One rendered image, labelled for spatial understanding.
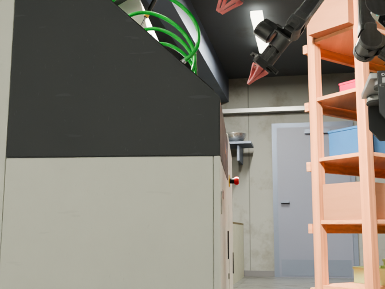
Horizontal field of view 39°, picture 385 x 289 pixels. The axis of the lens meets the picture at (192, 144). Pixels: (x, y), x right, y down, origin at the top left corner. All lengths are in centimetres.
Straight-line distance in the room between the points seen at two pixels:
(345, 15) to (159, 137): 263
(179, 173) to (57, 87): 41
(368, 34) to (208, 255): 98
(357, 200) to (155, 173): 245
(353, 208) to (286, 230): 419
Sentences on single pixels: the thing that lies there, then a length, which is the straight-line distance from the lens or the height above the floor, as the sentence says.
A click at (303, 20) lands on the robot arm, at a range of 200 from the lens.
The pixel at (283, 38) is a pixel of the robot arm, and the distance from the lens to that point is 195.
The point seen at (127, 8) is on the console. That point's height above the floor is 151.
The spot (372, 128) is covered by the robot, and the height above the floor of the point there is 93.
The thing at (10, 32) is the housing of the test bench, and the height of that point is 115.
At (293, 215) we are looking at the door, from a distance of 790.
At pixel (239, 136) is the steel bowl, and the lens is 762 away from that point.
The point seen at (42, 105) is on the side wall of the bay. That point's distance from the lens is 156.
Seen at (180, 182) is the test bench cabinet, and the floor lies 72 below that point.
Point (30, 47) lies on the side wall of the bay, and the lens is 162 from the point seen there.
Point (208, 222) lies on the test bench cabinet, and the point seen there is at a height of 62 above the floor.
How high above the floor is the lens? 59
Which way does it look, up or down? 9 degrees up
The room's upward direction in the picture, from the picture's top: straight up
